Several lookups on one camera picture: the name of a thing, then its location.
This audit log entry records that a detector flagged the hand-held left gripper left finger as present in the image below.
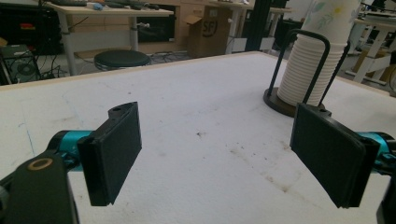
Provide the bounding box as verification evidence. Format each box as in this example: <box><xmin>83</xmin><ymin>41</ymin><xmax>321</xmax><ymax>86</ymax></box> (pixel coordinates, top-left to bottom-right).
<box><xmin>48</xmin><ymin>101</ymin><xmax>143</xmax><ymax>207</ymax></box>

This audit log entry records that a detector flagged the white table frame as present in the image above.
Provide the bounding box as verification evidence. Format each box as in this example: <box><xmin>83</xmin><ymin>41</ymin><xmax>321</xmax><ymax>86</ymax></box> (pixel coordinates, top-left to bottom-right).
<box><xmin>345</xmin><ymin>12</ymin><xmax>396</xmax><ymax>86</ymax></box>

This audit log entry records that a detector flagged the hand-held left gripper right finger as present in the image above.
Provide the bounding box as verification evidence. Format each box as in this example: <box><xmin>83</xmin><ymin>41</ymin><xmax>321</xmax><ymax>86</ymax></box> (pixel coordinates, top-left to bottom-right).
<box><xmin>290</xmin><ymin>103</ymin><xmax>396</xmax><ymax>209</ymax></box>

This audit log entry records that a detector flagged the black round stool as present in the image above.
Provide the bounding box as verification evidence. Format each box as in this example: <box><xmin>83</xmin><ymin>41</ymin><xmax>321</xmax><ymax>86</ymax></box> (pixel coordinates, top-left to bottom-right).
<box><xmin>93</xmin><ymin>49</ymin><xmax>152</xmax><ymax>71</ymax></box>

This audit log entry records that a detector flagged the black wire cup holder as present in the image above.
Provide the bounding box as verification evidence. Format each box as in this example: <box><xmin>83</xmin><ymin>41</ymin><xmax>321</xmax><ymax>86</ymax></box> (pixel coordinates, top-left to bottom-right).
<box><xmin>262</xmin><ymin>28</ymin><xmax>351</xmax><ymax>119</ymax></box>

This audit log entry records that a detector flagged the brown cardboard box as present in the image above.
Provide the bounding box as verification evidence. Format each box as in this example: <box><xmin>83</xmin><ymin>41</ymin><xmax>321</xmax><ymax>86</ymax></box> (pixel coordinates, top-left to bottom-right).
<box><xmin>183</xmin><ymin>6</ymin><xmax>233</xmax><ymax>59</ymax></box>

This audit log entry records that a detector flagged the black computer tower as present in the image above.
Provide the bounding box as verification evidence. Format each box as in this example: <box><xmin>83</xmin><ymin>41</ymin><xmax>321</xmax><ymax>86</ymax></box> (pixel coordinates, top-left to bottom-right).
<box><xmin>0</xmin><ymin>44</ymin><xmax>42</xmax><ymax>86</ymax></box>

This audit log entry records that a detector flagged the black metal post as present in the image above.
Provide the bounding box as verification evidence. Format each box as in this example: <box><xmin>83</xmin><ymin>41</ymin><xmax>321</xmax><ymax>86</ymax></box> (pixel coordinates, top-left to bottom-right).
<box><xmin>245</xmin><ymin>0</ymin><xmax>273</xmax><ymax>52</ymax></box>

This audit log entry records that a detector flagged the stack of white paper cups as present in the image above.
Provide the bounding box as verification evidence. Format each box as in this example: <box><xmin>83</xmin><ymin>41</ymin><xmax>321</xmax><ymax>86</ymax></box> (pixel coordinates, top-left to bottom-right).
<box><xmin>276</xmin><ymin>0</ymin><xmax>362</xmax><ymax>107</ymax></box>

